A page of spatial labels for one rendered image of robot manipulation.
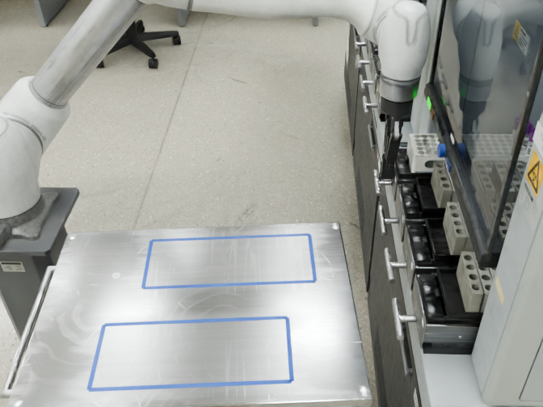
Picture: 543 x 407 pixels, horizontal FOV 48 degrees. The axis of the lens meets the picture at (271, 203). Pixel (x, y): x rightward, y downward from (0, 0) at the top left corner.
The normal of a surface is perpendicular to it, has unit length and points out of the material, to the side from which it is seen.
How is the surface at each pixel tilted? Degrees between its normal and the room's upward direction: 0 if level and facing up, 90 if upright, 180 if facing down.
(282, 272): 0
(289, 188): 0
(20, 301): 90
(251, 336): 0
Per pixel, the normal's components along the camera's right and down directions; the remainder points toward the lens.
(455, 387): -0.02, -0.78
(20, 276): -0.04, 0.62
